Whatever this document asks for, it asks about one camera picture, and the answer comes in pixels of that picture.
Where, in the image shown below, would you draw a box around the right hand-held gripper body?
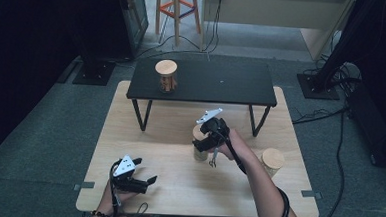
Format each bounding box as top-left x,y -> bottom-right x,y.
194,106 -> 232,145

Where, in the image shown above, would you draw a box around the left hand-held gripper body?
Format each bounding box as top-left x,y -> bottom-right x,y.
108,153 -> 150,195

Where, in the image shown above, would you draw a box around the tall slim jar wooden lid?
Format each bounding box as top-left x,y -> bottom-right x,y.
190,124 -> 212,162

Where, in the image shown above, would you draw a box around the black shelf with metal legs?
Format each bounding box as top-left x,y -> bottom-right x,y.
124,55 -> 280,139

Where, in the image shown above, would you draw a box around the wide jar of pale beans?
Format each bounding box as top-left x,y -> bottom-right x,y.
258,146 -> 287,179

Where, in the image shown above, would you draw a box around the short jar with brown sticks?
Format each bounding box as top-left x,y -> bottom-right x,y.
153,58 -> 180,96

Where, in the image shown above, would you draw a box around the person's right hand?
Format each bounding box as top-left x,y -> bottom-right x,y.
208,126 -> 258,170

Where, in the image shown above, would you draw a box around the person's left hand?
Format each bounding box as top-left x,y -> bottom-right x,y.
95,179 -> 142,217

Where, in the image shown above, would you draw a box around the grey table clamp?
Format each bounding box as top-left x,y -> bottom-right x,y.
300,189 -> 324,200

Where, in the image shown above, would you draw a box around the wooden stool with orange braces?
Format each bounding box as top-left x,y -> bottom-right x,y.
153,0 -> 204,49

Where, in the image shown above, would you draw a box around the white desk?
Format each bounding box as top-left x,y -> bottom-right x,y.
198,0 -> 358,63

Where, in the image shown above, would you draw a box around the dark glass cabinet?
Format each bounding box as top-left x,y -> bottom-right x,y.
112,0 -> 151,59

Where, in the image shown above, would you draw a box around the black equipment case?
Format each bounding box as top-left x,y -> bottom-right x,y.
342,81 -> 386,168

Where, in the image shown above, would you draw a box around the thin dangling strap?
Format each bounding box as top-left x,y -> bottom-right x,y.
208,146 -> 219,169

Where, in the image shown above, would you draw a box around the left hand-held gripper cable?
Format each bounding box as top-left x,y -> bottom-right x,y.
107,158 -> 152,217

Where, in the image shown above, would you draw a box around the hand-held gripper cable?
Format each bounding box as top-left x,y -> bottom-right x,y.
107,158 -> 152,217
212,129 -> 295,217

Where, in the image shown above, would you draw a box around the black bead bracelet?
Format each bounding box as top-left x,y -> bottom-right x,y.
89,209 -> 115,217

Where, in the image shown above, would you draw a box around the black stand with base plate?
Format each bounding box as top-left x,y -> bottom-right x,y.
71,56 -> 117,87
296,0 -> 380,103

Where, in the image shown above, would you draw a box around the right hand-held gripper cable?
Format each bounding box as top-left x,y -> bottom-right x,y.
212,129 -> 295,217

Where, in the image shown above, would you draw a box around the black hanging cables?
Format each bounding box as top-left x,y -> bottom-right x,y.
203,0 -> 225,55

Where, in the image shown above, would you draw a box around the long black floor cable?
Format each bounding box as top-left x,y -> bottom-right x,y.
320,108 -> 349,217

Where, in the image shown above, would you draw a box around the tangle of black cables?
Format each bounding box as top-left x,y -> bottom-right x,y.
310,53 -> 365,93

